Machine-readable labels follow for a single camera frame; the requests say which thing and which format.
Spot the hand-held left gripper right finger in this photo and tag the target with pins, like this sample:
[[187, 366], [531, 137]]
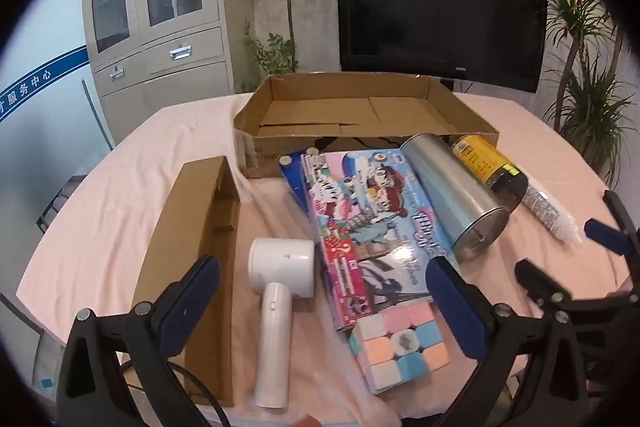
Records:
[[452, 302]]

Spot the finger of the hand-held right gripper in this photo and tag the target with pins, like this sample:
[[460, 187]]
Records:
[[542, 282], [602, 232]]

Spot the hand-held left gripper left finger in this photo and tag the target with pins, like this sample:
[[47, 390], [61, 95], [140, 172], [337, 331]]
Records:
[[192, 302]]

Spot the pastel puzzle cube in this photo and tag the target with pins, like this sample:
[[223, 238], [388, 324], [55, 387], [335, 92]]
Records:
[[395, 357]]

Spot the narrow cardboard box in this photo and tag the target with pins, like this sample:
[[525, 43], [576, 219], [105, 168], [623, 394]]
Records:
[[185, 217]]

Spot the silver cylindrical can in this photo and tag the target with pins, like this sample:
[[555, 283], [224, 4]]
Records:
[[450, 187]]

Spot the colourful printed box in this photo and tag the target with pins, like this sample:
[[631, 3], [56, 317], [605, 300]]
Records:
[[360, 217]]

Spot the yellow labelled bottle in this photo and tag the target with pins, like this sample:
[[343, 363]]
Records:
[[480, 162]]

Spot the large cardboard box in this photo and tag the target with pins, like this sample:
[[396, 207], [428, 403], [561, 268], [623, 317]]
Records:
[[320, 107]]

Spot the white plastic tube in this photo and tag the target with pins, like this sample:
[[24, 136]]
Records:
[[545, 207]]

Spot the white handheld lint remover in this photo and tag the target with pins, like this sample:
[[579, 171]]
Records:
[[280, 267]]

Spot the spiky-leaved green potted plant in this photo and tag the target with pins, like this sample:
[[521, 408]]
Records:
[[590, 107]]

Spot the pink tablecloth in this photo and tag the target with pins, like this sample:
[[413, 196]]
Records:
[[125, 167]]

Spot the black metal chair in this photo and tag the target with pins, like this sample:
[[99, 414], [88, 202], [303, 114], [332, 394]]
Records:
[[62, 202]]

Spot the grey metal cabinet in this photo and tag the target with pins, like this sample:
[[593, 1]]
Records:
[[165, 72]]

